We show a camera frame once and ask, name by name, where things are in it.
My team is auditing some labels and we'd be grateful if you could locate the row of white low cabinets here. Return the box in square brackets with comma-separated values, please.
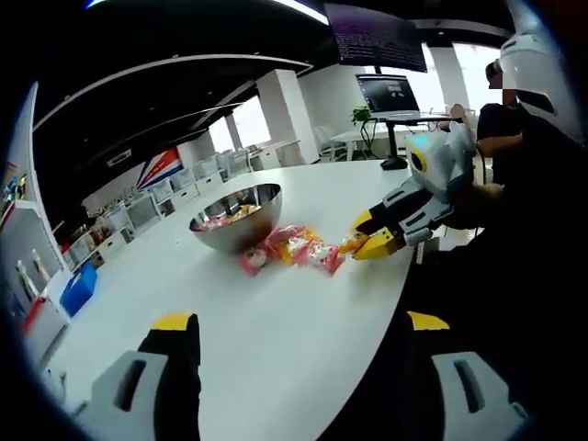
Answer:
[63, 174, 258, 272]

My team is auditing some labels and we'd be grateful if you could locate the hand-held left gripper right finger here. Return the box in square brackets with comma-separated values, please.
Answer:
[403, 310, 529, 441]

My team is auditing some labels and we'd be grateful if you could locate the person's right hand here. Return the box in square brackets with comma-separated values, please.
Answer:
[452, 183, 506, 229]

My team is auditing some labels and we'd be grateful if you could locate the steel bowl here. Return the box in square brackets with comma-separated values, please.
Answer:
[187, 182, 284, 254]

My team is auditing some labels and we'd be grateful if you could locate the row of snack bags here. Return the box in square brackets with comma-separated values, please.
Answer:
[2, 172, 28, 203]

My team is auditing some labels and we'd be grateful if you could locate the white display shelf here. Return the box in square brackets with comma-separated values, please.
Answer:
[0, 82, 73, 341]

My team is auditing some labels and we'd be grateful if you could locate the blue plastic bin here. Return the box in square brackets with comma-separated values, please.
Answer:
[59, 262, 99, 318]

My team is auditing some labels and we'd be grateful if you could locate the white table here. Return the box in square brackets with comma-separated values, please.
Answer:
[34, 158, 460, 441]

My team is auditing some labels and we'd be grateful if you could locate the desk monitor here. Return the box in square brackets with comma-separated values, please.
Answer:
[356, 73, 422, 116]

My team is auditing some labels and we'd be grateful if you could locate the orange marshmallow packet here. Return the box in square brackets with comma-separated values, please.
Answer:
[338, 232, 371, 256]

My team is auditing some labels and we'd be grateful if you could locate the large dark hanging monitor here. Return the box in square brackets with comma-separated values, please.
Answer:
[323, 2, 428, 74]

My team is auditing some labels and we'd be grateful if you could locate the white worn device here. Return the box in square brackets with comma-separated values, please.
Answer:
[498, 0, 584, 143]

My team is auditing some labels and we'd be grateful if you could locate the white drink bottle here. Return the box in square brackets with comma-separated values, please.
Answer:
[17, 259, 31, 300]
[30, 247, 47, 290]

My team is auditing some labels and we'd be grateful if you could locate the white office desk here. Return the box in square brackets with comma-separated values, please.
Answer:
[329, 130, 391, 160]

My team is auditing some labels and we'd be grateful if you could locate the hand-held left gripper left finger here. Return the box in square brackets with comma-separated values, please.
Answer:
[71, 311, 203, 441]

